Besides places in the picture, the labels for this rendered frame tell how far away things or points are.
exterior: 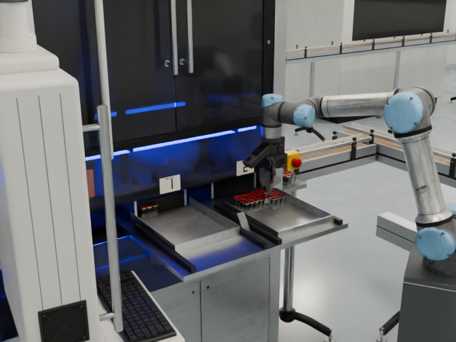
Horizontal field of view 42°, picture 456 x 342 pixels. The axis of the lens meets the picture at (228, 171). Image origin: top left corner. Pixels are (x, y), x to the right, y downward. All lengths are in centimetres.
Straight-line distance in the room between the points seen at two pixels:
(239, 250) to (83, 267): 67
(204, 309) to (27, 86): 144
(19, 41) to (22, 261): 52
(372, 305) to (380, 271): 39
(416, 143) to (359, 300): 172
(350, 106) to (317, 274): 178
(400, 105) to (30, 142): 107
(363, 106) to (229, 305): 104
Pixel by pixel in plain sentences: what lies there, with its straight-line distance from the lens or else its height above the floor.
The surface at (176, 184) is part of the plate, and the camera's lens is 220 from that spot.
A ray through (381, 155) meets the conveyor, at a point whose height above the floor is 88.
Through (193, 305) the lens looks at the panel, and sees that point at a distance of 247.
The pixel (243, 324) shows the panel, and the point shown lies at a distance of 268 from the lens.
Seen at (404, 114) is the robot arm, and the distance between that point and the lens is 186.
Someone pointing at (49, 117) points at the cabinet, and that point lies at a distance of 135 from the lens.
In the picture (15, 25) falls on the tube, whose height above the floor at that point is 165.
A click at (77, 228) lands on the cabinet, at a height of 120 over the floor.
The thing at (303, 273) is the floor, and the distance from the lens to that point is 370.
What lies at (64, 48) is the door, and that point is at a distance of 194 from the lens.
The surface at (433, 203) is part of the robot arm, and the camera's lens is 195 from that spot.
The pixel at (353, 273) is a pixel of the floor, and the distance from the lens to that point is 375.
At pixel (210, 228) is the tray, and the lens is 215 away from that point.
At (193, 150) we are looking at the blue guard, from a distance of 220.
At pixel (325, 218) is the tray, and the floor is 91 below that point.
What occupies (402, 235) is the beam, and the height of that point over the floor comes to 50.
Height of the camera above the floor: 179
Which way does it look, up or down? 19 degrees down
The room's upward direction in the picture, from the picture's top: straight up
